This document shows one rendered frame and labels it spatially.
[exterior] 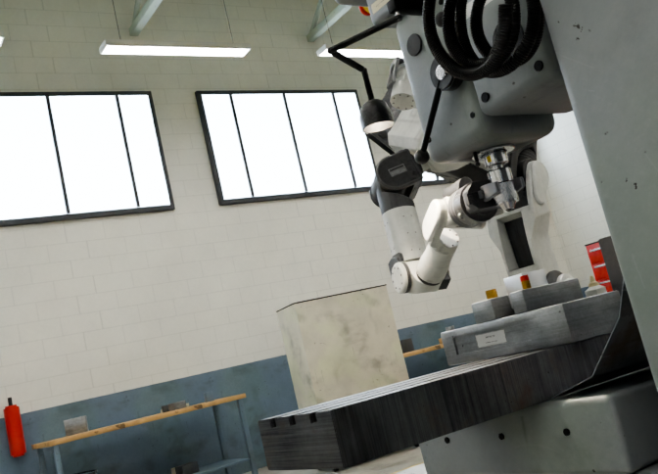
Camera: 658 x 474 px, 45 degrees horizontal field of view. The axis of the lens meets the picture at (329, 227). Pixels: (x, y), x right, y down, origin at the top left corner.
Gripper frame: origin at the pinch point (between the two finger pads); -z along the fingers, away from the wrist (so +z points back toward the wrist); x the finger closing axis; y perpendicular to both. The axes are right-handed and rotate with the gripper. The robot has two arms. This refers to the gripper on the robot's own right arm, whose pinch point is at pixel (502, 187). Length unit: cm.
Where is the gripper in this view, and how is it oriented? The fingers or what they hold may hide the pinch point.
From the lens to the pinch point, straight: 159.2
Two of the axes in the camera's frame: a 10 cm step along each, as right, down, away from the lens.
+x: 9.4, -1.8, 2.8
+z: -2.4, 2.1, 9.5
